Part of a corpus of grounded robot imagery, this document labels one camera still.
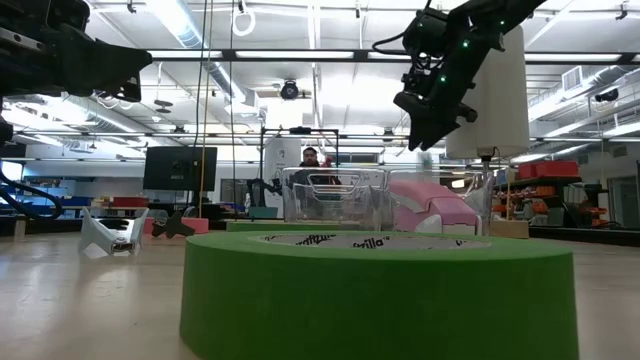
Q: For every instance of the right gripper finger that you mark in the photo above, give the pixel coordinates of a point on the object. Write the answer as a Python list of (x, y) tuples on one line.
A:
[(420, 132), (439, 129)]

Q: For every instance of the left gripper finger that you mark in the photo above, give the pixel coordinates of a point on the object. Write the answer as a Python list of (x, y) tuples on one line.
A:
[(130, 90), (105, 67)]

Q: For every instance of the pink stapler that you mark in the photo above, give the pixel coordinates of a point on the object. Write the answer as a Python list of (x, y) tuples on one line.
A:
[(440, 200)]

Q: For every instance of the silver binder clip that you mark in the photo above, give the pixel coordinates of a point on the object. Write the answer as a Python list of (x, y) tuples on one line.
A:
[(172, 227)]

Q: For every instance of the red tape roll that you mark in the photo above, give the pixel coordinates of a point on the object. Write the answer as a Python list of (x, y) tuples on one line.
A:
[(201, 226)]

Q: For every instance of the green masking tape roll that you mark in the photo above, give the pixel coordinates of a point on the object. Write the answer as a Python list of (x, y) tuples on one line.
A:
[(260, 226), (350, 300)]

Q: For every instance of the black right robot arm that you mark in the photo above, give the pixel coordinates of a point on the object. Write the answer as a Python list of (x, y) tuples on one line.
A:
[(520, 7)]

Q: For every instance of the white shade wooden base lamp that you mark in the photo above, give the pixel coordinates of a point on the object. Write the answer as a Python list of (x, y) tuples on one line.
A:
[(500, 110)]

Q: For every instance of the clear plastic bin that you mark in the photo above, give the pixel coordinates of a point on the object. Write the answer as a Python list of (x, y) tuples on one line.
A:
[(340, 210), (477, 192)]

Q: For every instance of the black monitor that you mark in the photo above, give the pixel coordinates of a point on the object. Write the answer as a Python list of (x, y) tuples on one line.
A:
[(180, 167)]

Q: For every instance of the red box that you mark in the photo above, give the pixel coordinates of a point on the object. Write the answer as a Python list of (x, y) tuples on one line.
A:
[(130, 202)]

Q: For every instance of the person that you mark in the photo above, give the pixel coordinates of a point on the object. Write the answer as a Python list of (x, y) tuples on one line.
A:
[(310, 156)]

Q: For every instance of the red storage bin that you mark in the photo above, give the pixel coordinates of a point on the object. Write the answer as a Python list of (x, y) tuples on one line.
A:
[(557, 169)]

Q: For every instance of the white hanging loop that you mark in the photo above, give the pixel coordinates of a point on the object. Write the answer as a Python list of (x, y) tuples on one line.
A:
[(244, 34)]

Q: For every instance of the storage shelf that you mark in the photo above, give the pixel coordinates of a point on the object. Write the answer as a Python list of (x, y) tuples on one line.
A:
[(545, 200)]

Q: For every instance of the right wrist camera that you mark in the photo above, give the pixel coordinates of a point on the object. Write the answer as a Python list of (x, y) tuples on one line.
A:
[(425, 35)]

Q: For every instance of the black background rig frame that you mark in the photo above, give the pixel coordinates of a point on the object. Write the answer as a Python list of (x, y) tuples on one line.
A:
[(300, 131)]

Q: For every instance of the black ceiling camera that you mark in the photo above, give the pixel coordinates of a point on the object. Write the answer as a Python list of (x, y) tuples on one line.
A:
[(289, 91), (607, 95)]

